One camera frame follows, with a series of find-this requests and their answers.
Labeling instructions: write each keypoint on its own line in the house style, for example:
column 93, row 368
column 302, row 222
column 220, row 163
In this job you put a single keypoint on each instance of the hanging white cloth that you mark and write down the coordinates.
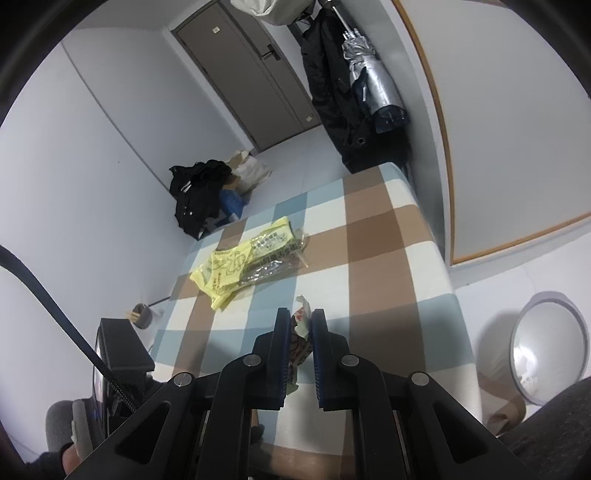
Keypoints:
column 272, row 10

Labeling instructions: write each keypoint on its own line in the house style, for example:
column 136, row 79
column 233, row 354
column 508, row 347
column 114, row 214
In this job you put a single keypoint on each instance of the checked brown blue blanket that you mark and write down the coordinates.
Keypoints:
column 369, row 258

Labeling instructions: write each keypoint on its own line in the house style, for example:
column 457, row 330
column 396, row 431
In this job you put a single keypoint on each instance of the white round trash bin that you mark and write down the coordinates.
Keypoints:
column 549, row 350

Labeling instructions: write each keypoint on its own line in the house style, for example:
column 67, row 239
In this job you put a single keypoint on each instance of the beige paper bag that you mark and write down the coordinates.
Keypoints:
column 251, row 170

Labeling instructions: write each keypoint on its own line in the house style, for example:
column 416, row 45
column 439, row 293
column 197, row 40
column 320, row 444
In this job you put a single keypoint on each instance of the silver folded umbrella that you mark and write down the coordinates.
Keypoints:
column 374, row 87

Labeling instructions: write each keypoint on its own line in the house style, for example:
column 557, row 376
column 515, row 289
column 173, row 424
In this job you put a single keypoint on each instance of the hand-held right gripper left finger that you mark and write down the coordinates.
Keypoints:
column 284, row 355

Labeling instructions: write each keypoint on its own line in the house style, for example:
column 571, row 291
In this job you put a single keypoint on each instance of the grey round cup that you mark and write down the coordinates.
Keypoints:
column 141, row 317

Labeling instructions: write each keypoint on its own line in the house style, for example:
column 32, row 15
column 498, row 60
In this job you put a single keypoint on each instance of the hanging black jacket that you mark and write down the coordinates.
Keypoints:
column 330, row 97

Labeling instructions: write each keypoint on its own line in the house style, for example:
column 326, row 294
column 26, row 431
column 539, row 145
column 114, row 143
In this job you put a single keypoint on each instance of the grey brown door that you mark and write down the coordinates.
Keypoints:
column 249, row 78

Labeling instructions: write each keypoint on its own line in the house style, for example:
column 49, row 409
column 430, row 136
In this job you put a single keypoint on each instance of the yellow plastic bag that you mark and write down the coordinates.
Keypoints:
column 221, row 274

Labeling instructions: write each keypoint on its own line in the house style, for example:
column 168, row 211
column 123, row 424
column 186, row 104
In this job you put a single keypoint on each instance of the dark grey cloth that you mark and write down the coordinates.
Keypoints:
column 554, row 438

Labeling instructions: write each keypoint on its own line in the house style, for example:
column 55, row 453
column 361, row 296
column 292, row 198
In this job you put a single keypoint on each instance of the wood framed white panel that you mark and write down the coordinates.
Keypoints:
column 508, row 138

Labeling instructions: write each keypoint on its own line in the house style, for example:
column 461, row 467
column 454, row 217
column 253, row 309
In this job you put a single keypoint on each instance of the pile of black clothes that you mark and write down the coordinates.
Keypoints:
column 198, row 196

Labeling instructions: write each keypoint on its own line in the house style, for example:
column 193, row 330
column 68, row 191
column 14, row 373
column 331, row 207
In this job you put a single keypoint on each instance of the blue plastic bag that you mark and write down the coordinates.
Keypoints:
column 231, row 202

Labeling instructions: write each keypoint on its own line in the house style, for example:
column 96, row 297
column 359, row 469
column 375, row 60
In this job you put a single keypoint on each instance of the red white snack wrapper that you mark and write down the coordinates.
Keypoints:
column 301, row 334

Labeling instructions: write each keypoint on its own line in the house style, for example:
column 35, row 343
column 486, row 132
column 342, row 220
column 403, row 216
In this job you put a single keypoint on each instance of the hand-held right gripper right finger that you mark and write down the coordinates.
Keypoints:
column 319, row 362

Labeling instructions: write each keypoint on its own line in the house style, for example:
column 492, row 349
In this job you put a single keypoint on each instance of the clear packet of bags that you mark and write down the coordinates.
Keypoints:
column 277, row 265

